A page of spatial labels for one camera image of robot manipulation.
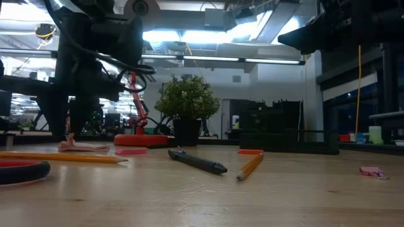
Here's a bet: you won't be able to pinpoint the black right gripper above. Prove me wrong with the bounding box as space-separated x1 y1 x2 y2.
277 0 404 55

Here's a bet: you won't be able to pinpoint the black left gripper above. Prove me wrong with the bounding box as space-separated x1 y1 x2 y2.
0 15 145 142

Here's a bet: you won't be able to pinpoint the yellow pencil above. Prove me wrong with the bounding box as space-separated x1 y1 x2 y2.
0 151 129 165
236 153 264 182

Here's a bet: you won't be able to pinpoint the red and black scissors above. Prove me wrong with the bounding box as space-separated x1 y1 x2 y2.
0 160 52 187

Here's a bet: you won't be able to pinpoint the pink eraser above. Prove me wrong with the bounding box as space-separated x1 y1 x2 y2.
114 147 149 156

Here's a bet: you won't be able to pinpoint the red eraser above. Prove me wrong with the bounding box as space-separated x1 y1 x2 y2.
237 149 264 156

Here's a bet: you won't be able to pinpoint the black pen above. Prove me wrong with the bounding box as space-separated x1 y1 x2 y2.
167 149 229 175

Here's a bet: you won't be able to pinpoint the pink binder clip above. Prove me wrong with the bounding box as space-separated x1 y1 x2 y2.
359 166 390 180

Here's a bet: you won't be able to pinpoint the black mesh desk organizer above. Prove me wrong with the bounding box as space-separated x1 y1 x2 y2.
239 100 341 156

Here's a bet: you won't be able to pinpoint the dark background monitor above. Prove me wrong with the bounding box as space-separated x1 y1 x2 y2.
0 90 13 117

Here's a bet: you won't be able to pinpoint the red desk lamp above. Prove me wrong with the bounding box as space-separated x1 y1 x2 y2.
114 0 170 148

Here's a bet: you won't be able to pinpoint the long linear ceiling light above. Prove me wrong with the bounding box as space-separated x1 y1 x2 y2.
0 48 306 66

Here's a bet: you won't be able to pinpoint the grey ceiling box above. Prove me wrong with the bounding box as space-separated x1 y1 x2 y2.
204 8 226 28

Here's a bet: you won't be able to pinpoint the green potted plant black pot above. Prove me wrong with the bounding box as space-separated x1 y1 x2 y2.
153 74 222 148

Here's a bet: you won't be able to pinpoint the pale green container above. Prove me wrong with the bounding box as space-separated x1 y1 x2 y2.
368 125 384 145

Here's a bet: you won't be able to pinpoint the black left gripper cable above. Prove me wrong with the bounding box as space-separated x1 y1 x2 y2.
71 31 157 94

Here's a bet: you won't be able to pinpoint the ceiling cord reel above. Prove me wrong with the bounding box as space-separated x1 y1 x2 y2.
34 23 58 41

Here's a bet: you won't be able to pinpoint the black aluminium table frame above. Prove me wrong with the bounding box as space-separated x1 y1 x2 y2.
0 134 404 156

